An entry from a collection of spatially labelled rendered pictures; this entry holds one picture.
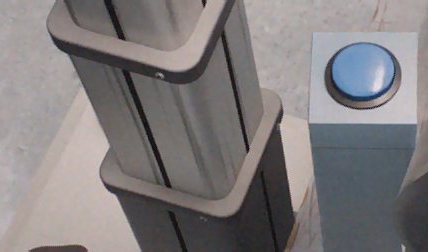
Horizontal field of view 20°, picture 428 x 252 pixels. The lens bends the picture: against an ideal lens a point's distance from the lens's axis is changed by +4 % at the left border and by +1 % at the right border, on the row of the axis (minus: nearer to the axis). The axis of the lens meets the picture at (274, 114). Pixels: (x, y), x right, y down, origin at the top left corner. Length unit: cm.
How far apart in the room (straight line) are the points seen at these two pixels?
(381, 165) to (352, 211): 8
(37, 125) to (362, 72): 129
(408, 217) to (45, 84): 177
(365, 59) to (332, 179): 11
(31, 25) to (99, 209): 57
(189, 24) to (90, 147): 76
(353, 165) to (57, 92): 126
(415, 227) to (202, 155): 78
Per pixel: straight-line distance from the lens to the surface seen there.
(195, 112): 100
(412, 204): 29
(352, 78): 77
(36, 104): 203
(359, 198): 87
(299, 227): 101
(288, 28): 204
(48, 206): 165
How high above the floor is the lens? 171
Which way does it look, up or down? 61 degrees down
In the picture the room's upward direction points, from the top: 9 degrees counter-clockwise
